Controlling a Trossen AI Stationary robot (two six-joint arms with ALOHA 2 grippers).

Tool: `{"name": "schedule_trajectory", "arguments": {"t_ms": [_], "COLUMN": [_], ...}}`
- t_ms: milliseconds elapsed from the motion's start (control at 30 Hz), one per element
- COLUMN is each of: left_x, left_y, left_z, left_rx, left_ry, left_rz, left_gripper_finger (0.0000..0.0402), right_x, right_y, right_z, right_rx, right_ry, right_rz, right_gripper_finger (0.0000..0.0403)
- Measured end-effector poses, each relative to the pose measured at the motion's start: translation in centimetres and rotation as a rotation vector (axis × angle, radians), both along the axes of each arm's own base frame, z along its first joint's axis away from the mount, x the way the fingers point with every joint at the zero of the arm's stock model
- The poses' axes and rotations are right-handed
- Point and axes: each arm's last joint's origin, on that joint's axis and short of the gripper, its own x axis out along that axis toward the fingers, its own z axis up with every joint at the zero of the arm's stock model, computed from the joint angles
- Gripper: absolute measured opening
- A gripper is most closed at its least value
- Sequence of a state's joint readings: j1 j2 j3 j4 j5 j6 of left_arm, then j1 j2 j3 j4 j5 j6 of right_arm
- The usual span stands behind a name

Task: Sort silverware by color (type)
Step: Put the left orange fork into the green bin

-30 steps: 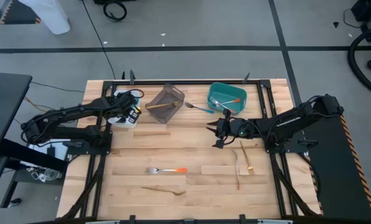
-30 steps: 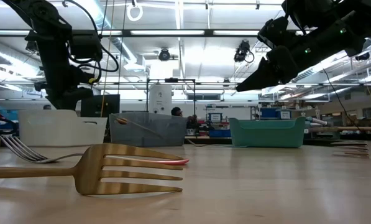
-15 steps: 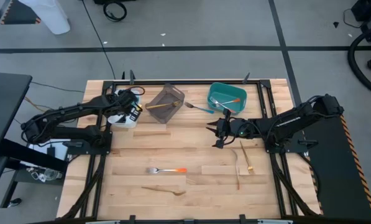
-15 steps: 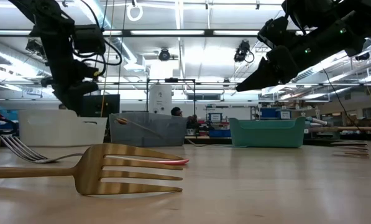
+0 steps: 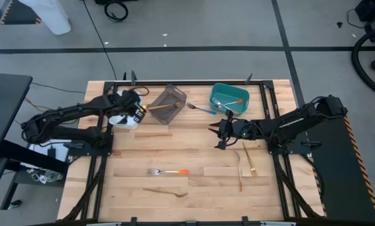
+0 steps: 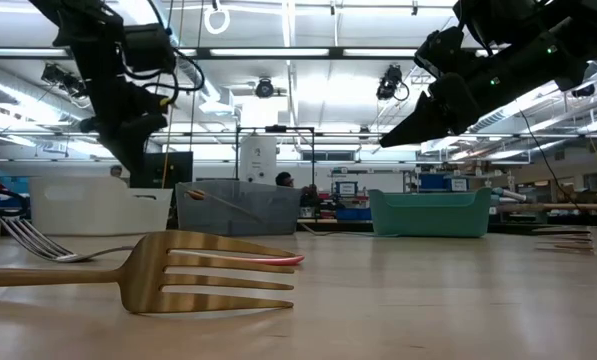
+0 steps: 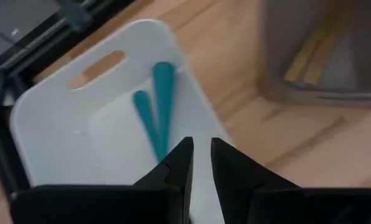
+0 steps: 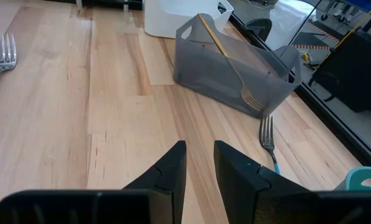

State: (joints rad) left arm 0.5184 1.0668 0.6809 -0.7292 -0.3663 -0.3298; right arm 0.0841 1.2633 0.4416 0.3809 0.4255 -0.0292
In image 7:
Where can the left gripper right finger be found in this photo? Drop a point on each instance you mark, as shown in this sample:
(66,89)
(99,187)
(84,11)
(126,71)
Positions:
(231,174)

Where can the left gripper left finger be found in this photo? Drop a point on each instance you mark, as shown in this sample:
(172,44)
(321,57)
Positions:
(180,168)

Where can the gold spoon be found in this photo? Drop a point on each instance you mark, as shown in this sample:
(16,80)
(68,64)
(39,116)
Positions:
(303,56)

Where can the gold utensil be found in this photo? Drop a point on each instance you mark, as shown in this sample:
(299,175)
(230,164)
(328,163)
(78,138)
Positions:
(322,59)

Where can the white plastic bin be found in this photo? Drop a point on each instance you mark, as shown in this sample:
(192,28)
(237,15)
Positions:
(64,140)

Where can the grey translucent plastic bin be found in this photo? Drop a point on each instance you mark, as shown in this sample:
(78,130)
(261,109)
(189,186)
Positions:
(284,46)

